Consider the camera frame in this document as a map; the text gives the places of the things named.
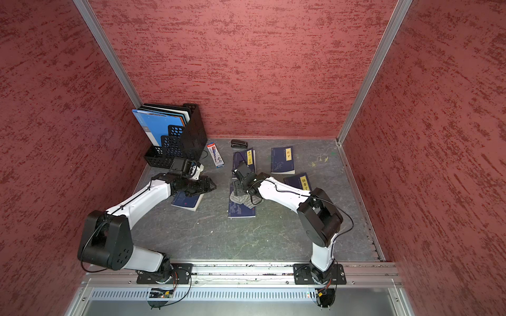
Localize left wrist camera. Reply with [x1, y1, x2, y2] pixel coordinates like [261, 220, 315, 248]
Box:
[169, 157, 204, 180]

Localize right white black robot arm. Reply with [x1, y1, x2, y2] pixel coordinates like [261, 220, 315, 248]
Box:
[233, 162, 343, 284]

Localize pencil box white blue red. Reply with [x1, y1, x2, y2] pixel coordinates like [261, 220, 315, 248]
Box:
[206, 143, 225, 168]

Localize navy book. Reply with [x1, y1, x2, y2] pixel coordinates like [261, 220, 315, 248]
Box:
[271, 146, 295, 175]
[171, 192, 204, 211]
[232, 149, 256, 180]
[228, 180, 256, 219]
[283, 172, 312, 191]

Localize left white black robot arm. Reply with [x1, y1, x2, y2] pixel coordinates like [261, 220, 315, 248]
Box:
[77, 173, 217, 284]

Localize dark folders in organizer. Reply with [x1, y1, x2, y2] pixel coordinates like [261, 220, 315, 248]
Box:
[140, 103, 192, 124]

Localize blue folder in organizer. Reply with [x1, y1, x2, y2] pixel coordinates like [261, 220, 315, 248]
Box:
[132, 109, 186, 147]

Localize aluminium mounting rail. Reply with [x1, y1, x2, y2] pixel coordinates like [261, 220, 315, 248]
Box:
[80, 260, 404, 288]

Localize grey striped wiping cloth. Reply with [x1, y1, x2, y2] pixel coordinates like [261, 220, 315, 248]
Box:
[230, 193, 263, 209]

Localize black mesh file organizer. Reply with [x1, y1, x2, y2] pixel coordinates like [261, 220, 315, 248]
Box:
[144, 103, 208, 168]

